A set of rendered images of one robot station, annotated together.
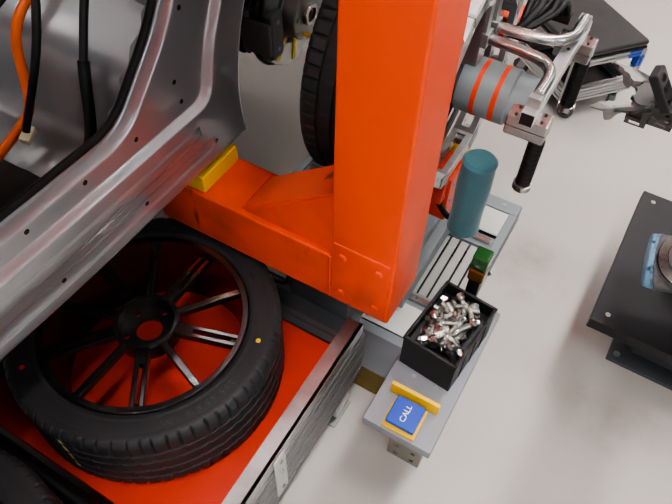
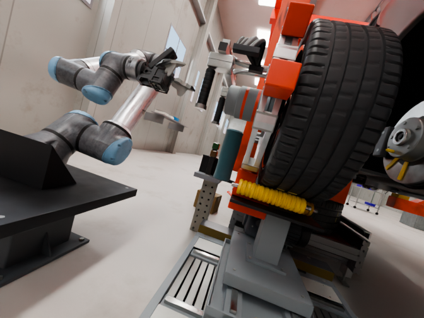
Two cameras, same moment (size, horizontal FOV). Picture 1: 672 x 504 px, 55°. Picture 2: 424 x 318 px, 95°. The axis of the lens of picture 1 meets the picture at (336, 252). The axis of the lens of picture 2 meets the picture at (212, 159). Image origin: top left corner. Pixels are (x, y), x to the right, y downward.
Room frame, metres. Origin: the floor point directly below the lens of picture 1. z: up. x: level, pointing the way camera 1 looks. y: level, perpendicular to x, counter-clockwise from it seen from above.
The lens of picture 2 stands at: (2.09, -0.74, 0.62)
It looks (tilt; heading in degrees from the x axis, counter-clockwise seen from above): 3 degrees down; 161
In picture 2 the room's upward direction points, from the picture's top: 16 degrees clockwise
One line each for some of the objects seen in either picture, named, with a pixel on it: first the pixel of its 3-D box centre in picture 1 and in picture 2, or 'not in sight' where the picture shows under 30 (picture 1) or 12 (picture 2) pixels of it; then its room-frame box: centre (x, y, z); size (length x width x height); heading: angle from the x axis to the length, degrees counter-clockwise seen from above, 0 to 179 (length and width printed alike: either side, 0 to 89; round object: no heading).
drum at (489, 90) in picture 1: (491, 90); (250, 105); (1.30, -0.37, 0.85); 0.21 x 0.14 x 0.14; 61
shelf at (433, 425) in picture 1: (434, 365); (212, 175); (0.77, -0.25, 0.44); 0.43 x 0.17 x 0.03; 151
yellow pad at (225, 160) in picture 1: (198, 159); not in sight; (1.18, 0.35, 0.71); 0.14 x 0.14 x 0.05; 61
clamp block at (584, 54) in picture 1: (575, 46); (221, 63); (1.39, -0.57, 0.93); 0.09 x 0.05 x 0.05; 61
